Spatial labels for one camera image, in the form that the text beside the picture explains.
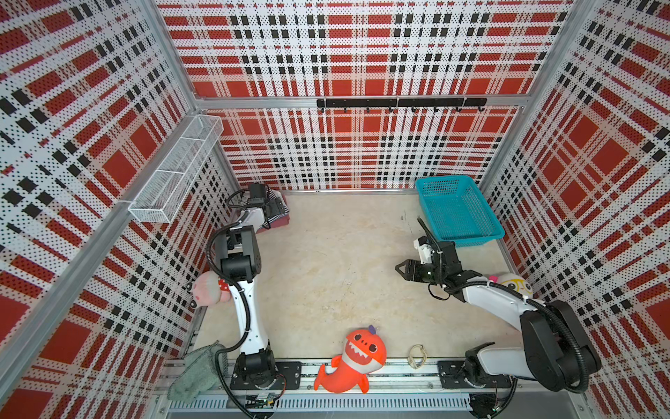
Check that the green cloth rag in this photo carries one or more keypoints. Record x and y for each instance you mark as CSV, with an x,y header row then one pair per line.
x,y
200,374

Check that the beige rubber band loop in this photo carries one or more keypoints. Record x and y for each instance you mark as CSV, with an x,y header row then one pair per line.
x,y
417,356

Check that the blue white striped tank top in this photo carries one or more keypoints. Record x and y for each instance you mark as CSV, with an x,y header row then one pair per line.
x,y
278,205

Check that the pink ribbed tank top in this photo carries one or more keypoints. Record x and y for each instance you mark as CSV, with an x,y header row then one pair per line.
x,y
280,222

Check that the pink pig plush toy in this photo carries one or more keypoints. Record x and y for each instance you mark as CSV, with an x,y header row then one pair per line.
x,y
208,290

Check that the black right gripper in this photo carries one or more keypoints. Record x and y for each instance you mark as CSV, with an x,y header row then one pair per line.
x,y
412,270

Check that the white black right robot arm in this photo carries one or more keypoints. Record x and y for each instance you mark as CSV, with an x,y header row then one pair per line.
x,y
554,350

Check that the teal plastic basket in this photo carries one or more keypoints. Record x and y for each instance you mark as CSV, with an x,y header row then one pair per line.
x,y
456,210

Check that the red shark plush toy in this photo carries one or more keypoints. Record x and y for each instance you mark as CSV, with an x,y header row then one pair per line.
x,y
364,353

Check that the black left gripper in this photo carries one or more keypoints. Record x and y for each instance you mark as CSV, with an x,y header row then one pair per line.
x,y
276,206

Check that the white pink axolotl plush toy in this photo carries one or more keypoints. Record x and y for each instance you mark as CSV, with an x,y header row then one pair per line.
x,y
514,282

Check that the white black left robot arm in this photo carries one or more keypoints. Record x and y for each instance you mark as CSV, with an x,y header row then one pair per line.
x,y
234,256

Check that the black wall hook rail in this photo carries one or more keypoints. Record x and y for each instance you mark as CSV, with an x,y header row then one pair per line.
x,y
457,103

